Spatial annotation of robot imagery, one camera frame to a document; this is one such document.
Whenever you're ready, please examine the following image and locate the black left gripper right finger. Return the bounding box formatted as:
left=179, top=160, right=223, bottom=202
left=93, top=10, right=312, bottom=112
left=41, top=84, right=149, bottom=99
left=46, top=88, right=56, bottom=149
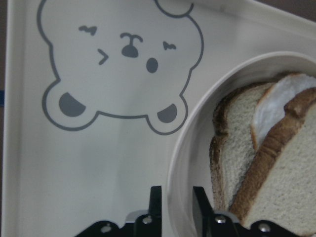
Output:
left=192, top=186, right=214, bottom=237

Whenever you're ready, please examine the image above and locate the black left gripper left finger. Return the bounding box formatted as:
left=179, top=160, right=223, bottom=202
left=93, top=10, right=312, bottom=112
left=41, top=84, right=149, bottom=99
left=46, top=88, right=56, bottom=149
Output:
left=148, top=186, right=162, bottom=237

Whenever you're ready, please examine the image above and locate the cream round plate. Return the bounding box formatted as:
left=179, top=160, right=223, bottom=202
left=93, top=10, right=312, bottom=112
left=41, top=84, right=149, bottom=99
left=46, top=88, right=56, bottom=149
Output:
left=166, top=51, right=316, bottom=237

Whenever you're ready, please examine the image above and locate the white bread slice top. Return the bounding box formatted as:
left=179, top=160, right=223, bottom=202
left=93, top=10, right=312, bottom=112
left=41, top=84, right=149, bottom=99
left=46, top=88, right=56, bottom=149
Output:
left=230, top=88, right=316, bottom=236

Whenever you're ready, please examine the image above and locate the bread slice bottom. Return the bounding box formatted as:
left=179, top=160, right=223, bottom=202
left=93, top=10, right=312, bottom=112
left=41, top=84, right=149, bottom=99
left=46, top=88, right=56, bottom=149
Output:
left=209, top=82, right=273, bottom=210

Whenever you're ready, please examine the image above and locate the fried egg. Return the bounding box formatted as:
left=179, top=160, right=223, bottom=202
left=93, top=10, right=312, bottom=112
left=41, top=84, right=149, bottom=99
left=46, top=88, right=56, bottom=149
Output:
left=251, top=74, right=316, bottom=150

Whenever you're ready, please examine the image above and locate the cream bear tray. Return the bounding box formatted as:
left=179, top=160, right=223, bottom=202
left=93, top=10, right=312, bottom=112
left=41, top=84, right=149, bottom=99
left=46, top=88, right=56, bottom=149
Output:
left=1, top=0, right=316, bottom=237

